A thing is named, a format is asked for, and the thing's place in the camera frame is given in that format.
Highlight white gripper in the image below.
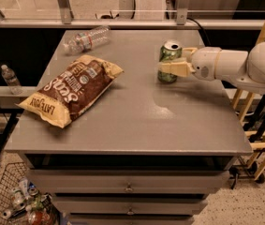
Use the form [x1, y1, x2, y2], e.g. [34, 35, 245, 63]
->
[160, 47, 221, 81]

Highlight green soda can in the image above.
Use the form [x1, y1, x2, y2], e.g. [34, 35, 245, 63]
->
[157, 39, 182, 83]

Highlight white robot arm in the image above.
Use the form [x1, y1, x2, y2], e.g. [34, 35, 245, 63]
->
[158, 42, 265, 95]

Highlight grey drawer cabinet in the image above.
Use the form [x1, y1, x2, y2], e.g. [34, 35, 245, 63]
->
[7, 30, 251, 225]

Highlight clear plastic bottle on table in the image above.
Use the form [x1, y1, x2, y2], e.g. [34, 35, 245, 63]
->
[64, 25, 110, 55]

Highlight brown chip bag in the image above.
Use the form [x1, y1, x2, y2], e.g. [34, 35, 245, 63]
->
[19, 55, 124, 128]

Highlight clear water bottle on shelf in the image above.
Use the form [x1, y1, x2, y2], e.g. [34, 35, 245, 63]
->
[1, 65, 22, 95]

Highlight red bottle in basket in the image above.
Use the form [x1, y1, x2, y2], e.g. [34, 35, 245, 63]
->
[28, 211, 52, 225]

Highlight white bottle in basket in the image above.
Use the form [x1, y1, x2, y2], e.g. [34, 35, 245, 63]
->
[10, 187, 25, 209]

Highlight black cable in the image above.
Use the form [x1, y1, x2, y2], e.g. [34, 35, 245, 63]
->
[186, 17, 213, 47]

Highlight wire basket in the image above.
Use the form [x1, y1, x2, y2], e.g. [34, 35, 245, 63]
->
[0, 162, 59, 225]

